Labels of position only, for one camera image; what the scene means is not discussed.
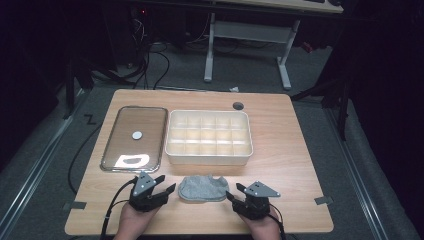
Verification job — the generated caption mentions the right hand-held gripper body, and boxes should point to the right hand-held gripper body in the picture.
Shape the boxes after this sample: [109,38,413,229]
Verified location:
[231,180,282,221]

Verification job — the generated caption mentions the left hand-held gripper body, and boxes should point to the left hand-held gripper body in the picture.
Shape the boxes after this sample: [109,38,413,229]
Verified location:
[128,171,169,213]

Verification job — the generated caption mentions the grey sock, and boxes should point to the grey sock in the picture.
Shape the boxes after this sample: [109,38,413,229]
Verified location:
[177,174,230,203]

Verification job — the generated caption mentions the cream divided storage box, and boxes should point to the cream divided storage box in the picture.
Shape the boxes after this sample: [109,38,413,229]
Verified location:
[164,109,254,166]

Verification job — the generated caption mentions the person's right hand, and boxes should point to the person's right hand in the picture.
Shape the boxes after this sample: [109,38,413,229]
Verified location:
[237,205,283,240]

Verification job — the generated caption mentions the clear plastic lid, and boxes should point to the clear plastic lid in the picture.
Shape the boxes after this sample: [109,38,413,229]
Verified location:
[100,105,169,174]

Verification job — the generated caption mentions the grey tape piece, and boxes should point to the grey tape piece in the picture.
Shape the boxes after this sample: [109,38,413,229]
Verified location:
[313,195,334,206]
[69,200,88,211]

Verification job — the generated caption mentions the dark metal stand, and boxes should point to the dark metal stand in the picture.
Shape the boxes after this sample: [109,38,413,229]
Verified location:
[289,74,355,142]
[62,58,96,120]

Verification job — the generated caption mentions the white-framed desk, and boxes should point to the white-framed desk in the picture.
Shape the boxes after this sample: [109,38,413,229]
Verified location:
[202,0,345,91]

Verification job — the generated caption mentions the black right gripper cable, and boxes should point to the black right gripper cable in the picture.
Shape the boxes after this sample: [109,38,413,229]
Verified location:
[266,211,288,240]

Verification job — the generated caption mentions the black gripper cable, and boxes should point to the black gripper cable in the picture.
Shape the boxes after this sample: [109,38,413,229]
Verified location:
[266,211,288,240]
[99,176,139,240]

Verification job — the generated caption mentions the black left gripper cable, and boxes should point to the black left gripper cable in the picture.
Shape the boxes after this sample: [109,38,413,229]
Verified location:
[99,176,139,240]

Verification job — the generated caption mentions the black thin floor cable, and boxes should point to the black thin floor cable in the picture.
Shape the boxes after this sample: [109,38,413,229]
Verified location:
[67,122,103,196]

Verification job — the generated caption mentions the metal floor rail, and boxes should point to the metal floor rail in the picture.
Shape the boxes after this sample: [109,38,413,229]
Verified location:
[0,89,88,234]
[323,108,391,240]

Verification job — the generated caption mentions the black floor cables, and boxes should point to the black floor cables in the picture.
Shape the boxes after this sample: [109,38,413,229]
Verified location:
[131,13,172,91]

